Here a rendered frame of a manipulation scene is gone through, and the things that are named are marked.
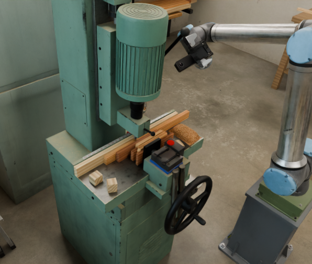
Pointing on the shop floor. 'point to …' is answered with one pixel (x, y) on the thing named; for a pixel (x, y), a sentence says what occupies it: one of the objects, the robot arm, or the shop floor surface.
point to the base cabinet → (109, 226)
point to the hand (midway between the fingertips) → (191, 52)
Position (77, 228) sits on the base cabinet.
